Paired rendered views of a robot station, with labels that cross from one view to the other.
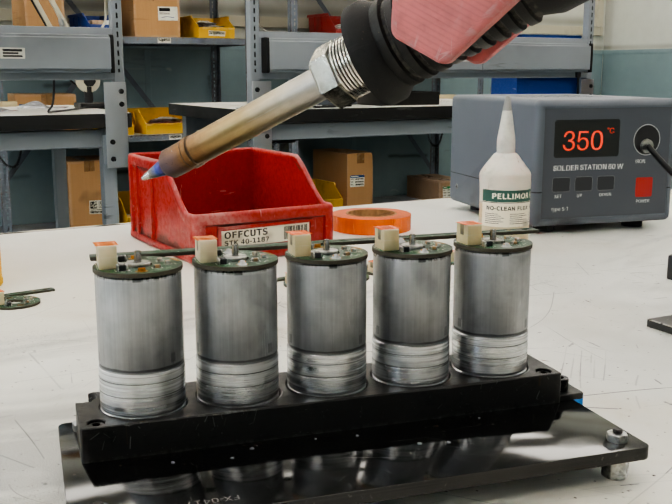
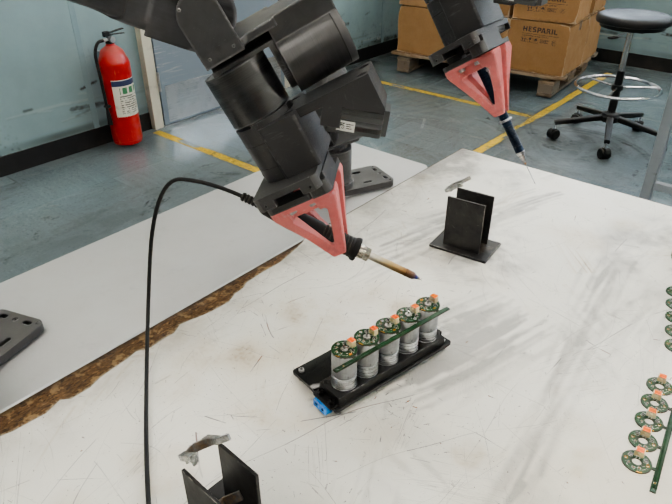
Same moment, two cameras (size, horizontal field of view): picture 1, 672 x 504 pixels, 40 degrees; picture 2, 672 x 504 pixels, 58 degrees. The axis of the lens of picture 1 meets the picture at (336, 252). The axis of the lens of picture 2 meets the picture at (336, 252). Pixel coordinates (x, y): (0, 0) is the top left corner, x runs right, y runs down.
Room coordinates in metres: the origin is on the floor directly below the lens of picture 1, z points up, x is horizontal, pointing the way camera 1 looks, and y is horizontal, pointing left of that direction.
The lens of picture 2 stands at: (0.70, -0.21, 1.19)
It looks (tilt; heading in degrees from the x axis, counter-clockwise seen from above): 32 degrees down; 160
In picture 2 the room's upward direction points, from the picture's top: straight up
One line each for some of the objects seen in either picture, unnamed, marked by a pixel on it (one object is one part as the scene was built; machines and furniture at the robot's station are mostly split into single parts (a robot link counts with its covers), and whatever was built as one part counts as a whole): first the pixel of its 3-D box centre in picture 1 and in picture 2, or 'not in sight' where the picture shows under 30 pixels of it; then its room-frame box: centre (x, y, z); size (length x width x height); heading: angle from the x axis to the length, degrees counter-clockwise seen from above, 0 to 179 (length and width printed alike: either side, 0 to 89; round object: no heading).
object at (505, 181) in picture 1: (505, 172); not in sight; (0.61, -0.11, 0.80); 0.03 x 0.03 x 0.10
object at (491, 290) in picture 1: (490, 315); (344, 368); (0.29, -0.05, 0.79); 0.02 x 0.02 x 0.05
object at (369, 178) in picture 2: not in sight; (332, 166); (-0.15, 0.10, 0.79); 0.20 x 0.07 x 0.08; 96
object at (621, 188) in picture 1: (554, 157); not in sight; (0.74, -0.17, 0.80); 0.15 x 0.12 x 0.10; 17
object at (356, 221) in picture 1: (371, 220); not in sight; (0.68, -0.03, 0.76); 0.06 x 0.06 x 0.01
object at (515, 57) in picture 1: (441, 59); not in sight; (3.11, -0.35, 0.90); 1.30 x 0.06 x 0.12; 119
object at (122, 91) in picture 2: not in sight; (119, 87); (-2.48, -0.17, 0.29); 0.16 x 0.15 x 0.55; 119
